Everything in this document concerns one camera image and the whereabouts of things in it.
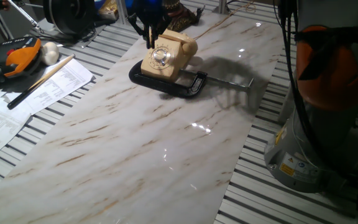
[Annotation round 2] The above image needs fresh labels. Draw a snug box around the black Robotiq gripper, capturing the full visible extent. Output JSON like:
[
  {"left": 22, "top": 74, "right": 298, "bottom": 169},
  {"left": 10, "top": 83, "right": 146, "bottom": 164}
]
[{"left": 126, "top": 0, "right": 172, "bottom": 50}]

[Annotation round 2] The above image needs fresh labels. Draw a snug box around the beige rotary phone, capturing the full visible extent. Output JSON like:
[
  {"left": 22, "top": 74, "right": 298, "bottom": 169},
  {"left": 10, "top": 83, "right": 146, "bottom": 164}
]
[{"left": 140, "top": 29, "right": 199, "bottom": 83}]

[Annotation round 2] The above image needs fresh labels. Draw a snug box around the gold foil packet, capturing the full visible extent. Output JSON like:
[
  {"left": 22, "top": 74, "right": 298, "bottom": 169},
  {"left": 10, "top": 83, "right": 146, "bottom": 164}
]
[{"left": 98, "top": 0, "right": 119, "bottom": 21}]

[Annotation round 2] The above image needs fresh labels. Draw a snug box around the black C-clamp with steel screw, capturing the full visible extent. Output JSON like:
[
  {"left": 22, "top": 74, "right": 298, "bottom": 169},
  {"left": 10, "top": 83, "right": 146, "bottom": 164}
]
[{"left": 128, "top": 60, "right": 255, "bottom": 100}]

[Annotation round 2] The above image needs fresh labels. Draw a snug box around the black filament spool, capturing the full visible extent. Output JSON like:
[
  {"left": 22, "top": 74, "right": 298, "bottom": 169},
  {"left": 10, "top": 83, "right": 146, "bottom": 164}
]
[{"left": 43, "top": 0, "right": 96, "bottom": 37}]

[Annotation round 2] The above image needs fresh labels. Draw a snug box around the white garlic-shaped object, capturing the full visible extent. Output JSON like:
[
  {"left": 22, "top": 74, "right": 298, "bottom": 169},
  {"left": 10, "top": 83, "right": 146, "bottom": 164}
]
[{"left": 40, "top": 41, "right": 60, "bottom": 67}]

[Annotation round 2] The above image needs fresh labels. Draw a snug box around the silver metal rod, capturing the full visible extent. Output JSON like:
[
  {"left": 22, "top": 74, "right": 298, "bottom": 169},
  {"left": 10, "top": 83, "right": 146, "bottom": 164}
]
[{"left": 7, "top": 0, "right": 45, "bottom": 34}]

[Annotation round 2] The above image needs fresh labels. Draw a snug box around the white marble pattern mat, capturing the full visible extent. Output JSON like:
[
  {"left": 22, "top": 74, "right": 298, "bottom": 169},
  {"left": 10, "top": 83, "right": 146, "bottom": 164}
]
[{"left": 0, "top": 11, "right": 287, "bottom": 224}]

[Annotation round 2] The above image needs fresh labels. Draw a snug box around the orange black teach pendant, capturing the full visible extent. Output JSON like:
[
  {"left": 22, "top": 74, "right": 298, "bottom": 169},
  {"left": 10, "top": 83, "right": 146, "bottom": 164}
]
[{"left": 0, "top": 36, "right": 42, "bottom": 83}]

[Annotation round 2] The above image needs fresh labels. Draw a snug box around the aluminium profile post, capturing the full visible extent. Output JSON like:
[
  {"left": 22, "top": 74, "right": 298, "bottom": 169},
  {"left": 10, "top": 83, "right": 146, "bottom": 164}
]
[
  {"left": 211, "top": 0, "right": 230, "bottom": 15},
  {"left": 115, "top": 0, "right": 129, "bottom": 26}
]

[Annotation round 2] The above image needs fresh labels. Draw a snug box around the long wooden stick black handle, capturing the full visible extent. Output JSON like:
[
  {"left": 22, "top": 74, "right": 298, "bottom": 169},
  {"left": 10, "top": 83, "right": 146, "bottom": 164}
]
[{"left": 7, "top": 54, "right": 76, "bottom": 110}]

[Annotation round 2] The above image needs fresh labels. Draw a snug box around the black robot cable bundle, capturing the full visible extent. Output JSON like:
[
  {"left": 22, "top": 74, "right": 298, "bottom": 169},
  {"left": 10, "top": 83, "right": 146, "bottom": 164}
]
[{"left": 272, "top": 0, "right": 326, "bottom": 166}]

